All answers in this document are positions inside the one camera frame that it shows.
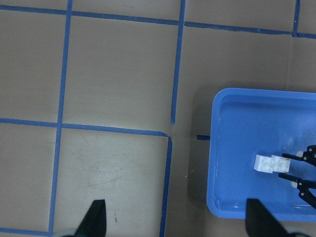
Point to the white block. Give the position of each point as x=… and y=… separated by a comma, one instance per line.
x=281, y=164
x=264, y=164

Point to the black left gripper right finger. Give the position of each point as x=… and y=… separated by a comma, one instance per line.
x=259, y=222

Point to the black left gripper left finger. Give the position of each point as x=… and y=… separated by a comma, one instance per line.
x=94, y=223

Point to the blue plastic tray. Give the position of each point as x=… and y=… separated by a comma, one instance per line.
x=250, y=122

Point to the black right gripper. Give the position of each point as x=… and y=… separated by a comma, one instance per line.
x=304, y=186

